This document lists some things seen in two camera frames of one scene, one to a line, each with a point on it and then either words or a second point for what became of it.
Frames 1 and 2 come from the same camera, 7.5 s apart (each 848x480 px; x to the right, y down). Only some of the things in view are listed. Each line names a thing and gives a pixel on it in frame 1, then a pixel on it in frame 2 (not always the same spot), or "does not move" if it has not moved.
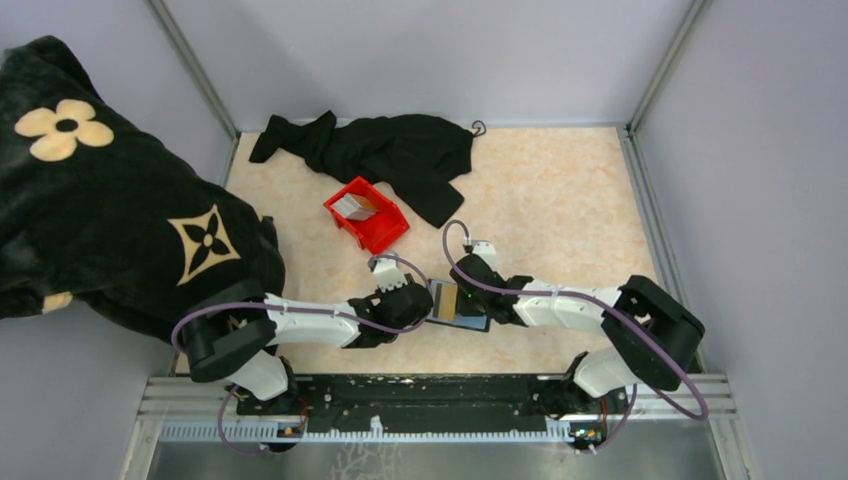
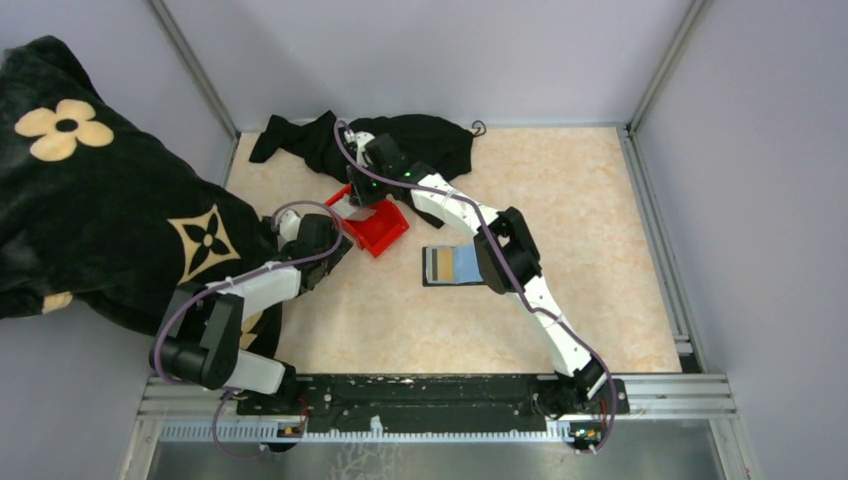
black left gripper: x=388 y=292 -> x=343 y=247
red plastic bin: x=380 y=229 does not move
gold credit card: x=445 y=301 -> x=445 y=264
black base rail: x=437 y=404 does not move
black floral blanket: x=95 y=213 does not move
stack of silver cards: x=354 y=206 does not move
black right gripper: x=463 y=308 -> x=359 y=196
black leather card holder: x=473 y=322 -> x=451 y=266
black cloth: x=421 y=158 does not move
